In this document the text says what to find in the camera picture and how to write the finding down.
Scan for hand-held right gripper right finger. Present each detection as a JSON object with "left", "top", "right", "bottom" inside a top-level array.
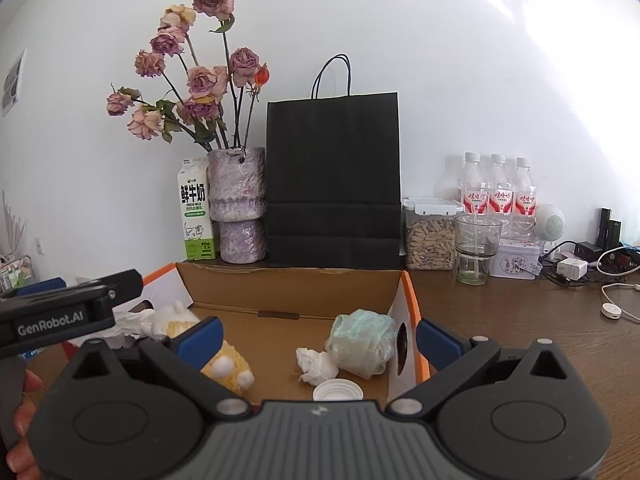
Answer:
[{"left": 387, "top": 317, "right": 571, "bottom": 418}]

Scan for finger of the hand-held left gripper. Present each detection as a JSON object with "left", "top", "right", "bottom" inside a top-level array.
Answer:
[
  {"left": 0, "top": 278, "right": 67, "bottom": 302},
  {"left": 70, "top": 269, "right": 144, "bottom": 311}
]

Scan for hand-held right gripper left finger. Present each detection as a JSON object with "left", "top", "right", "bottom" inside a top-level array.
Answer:
[{"left": 65, "top": 316, "right": 253, "bottom": 418}]

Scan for white and yellow alpaca plush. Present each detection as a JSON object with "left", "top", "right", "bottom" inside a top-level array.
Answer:
[{"left": 141, "top": 301, "right": 256, "bottom": 396}]

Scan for large white tissue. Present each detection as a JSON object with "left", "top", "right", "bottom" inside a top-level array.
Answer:
[{"left": 102, "top": 309, "right": 157, "bottom": 352}]

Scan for translucent plastic bag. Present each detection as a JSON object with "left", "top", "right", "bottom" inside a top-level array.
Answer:
[{"left": 325, "top": 309, "right": 399, "bottom": 379}]

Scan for red cardboard box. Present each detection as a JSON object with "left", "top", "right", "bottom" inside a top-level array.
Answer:
[{"left": 20, "top": 261, "right": 430, "bottom": 403}]

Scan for white round lid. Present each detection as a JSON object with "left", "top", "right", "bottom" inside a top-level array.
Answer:
[{"left": 313, "top": 380, "right": 362, "bottom": 402}]

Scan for small white tissue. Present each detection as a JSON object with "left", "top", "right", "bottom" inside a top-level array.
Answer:
[{"left": 296, "top": 347, "right": 340, "bottom": 387}]

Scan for person's left hand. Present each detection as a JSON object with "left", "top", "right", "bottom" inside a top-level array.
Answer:
[{"left": 4, "top": 370, "right": 45, "bottom": 480}]

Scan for pale purple pampas grass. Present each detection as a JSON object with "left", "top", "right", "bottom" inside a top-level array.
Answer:
[{"left": 0, "top": 190, "right": 27, "bottom": 257}]

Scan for clear drinking glass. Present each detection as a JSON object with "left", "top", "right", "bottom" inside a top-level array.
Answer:
[{"left": 454, "top": 214, "right": 502, "bottom": 286}]

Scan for clear jar of seeds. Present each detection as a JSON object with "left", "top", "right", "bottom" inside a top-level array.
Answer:
[{"left": 401, "top": 198, "right": 464, "bottom": 272}]

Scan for white and green milk carton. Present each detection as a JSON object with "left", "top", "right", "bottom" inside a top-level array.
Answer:
[{"left": 177, "top": 156, "right": 217, "bottom": 261}]

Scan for white printed tin box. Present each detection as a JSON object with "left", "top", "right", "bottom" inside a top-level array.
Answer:
[{"left": 489, "top": 239, "right": 544, "bottom": 280}]

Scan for purple ceramic vase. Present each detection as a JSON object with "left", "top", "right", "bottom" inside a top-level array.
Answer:
[{"left": 207, "top": 146, "right": 267, "bottom": 264}]

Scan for white charger plug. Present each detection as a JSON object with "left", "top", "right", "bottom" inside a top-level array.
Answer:
[{"left": 556, "top": 258, "right": 589, "bottom": 281}]

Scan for white round speaker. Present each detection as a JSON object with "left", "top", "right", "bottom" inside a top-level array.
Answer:
[{"left": 534, "top": 203, "right": 566, "bottom": 241}]

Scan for black paper bag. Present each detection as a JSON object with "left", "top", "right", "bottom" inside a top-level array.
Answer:
[{"left": 265, "top": 53, "right": 402, "bottom": 270}]

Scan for black upright boxes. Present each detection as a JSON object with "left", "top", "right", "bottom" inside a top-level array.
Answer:
[{"left": 597, "top": 207, "right": 624, "bottom": 252}]

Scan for dried rose bouquet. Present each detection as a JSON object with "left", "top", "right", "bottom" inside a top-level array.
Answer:
[{"left": 106, "top": 0, "right": 273, "bottom": 153}]

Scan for metal wire rack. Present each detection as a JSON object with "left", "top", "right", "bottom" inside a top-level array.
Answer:
[{"left": 0, "top": 254, "right": 37, "bottom": 293}]

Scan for white cable with round puck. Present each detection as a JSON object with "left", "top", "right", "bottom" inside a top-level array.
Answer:
[{"left": 600, "top": 282, "right": 640, "bottom": 322}]

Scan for wall poster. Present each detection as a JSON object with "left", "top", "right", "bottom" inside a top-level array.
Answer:
[{"left": 0, "top": 49, "right": 27, "bottom": 119}]

